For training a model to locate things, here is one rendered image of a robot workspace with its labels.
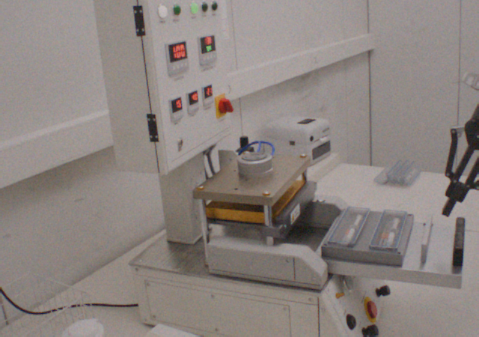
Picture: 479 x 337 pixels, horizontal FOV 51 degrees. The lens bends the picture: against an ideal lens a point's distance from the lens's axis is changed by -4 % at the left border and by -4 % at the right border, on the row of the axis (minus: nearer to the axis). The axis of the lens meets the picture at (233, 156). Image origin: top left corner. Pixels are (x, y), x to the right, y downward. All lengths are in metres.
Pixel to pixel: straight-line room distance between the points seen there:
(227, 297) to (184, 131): 0.37
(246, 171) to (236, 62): 1.05
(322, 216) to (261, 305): 0.30
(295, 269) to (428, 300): 0.44
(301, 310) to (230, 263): 0.17
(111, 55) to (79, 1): 0.47
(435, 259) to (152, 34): 0.71
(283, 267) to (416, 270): 0.26
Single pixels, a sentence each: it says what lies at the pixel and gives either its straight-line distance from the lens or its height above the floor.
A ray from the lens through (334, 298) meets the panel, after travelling 1.09.
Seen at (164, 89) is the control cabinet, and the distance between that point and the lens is 1.06.
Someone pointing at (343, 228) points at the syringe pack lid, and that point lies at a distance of 1.13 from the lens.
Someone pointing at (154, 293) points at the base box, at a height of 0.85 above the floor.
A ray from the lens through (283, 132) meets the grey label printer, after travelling 2.19.
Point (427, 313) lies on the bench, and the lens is 1.32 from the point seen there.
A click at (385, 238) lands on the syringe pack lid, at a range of 1.09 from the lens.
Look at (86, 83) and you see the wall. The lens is 1.54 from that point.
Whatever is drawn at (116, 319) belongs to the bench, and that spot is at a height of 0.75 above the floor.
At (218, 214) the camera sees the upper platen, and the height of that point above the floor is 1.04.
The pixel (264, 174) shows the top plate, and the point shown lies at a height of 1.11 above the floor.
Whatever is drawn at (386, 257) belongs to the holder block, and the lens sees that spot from 1.05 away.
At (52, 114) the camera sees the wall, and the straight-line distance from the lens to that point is 1.46.
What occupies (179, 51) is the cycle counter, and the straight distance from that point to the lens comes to 1.11.
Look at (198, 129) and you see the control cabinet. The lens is 1.19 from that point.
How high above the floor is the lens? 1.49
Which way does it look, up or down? 17 degrees down
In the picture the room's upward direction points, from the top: 5 degrees counter-clockwise
